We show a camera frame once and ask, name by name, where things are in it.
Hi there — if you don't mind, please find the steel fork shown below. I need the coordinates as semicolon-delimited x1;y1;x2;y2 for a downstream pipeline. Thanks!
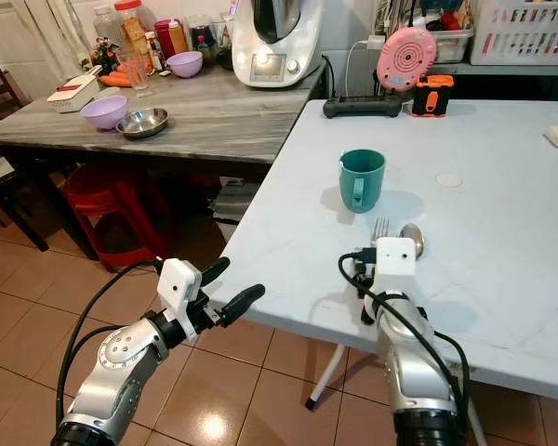
371;216;392;244

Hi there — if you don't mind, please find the steel spoon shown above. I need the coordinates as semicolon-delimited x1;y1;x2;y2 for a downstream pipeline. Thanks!
397;223;426;258

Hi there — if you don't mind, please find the white plastic bin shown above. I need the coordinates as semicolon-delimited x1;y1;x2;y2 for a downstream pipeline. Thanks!
211;177;262;245

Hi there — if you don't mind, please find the teal mug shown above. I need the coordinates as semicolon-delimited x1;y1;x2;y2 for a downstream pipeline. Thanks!
339;149;388;216

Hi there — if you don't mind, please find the white table leg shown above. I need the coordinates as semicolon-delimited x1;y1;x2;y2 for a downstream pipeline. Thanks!
304;343;348;412

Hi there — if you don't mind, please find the red plastic stool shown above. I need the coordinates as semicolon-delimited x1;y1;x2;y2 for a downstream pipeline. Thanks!
61;164;170;273

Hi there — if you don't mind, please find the grey wooden side table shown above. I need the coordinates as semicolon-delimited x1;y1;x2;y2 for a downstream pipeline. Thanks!
0;63;326;264

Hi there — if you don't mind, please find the steel bowl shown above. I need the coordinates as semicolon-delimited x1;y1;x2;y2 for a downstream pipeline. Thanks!
115;107;170;141

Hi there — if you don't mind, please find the orange and black device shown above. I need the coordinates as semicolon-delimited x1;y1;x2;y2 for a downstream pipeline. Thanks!
411;73;456;119

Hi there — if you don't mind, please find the large purple bowl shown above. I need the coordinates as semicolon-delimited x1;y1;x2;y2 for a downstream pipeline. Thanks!
79;95;130;132

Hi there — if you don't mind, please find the small purple bowl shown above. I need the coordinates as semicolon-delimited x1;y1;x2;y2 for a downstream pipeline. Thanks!
165;50;205;80

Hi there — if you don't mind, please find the clear drinking glass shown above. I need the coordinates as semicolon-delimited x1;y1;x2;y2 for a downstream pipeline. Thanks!
117;50;153;98

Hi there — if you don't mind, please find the orange carrot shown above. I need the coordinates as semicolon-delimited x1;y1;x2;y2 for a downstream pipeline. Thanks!
98;72;131;89

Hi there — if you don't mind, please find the pink round appliance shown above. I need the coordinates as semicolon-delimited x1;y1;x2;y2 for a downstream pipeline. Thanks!
375;25;439;93

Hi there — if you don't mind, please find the white kitchen machine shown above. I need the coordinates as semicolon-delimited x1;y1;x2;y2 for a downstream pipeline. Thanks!
230;0;323;90

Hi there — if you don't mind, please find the white vegetable slicer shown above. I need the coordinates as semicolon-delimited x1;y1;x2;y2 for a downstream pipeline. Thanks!
46;66;104;115

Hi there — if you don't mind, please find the yellow bottle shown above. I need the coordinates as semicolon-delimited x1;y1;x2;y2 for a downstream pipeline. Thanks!
167;20;190;55

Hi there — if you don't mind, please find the clear plastic container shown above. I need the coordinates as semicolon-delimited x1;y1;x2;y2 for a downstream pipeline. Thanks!
432;28;476;65

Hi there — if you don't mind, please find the small decorated green plant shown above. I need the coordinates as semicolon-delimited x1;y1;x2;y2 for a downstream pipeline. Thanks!
89;36;123;74

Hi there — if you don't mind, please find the red lidded food jar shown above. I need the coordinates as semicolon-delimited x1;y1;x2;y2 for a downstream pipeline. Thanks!
113;0;151;53

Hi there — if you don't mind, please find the clear glass jar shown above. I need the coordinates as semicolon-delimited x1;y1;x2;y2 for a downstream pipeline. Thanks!
90;5;122;43

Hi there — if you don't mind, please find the white plastic basket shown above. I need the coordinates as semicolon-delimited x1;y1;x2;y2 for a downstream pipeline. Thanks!
470;0;558;67

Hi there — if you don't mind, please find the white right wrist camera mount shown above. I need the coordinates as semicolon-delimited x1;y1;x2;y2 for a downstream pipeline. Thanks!
373;236;419;297

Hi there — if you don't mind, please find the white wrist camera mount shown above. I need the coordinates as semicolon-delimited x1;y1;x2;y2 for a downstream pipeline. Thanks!
373;236;419;297
157;257;205;322

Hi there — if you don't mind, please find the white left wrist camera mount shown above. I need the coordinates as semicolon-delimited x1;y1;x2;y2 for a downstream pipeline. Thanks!
157;257;205;322

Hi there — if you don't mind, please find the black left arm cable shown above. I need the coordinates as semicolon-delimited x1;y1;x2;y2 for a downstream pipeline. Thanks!
56;259;166;433

